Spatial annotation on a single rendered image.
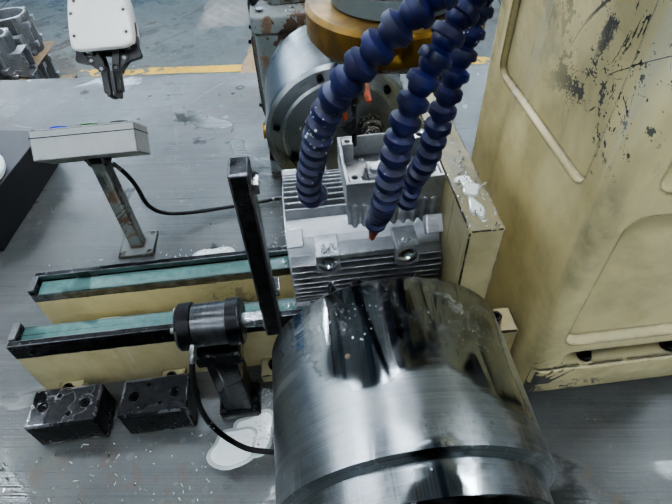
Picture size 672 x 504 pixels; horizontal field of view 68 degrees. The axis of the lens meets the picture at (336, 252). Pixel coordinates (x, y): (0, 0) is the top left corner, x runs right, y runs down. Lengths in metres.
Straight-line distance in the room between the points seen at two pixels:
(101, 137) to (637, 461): 0.94
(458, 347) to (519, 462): 0.10
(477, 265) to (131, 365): 0.55
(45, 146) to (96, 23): 0.21
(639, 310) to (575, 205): 0.21
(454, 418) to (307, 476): 0.12
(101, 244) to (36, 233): 0.16
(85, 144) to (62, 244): 0.32
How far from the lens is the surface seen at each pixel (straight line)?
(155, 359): 0.84
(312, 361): 0.45
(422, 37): 0.48
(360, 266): 0.64
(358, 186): 0.60
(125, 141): 0.91
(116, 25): 0.95
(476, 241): 0.56
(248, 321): 0.63
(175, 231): 1.10
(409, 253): 0.64
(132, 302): 0.90
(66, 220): 1.24
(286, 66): 0.88
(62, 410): 0.85
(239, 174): 0.46
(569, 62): 0.63
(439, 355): 0.43
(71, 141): 0.94
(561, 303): 0.67
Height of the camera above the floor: 1.53
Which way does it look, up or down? 47 degrees down
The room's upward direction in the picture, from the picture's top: 3 degrees counter-clockwise
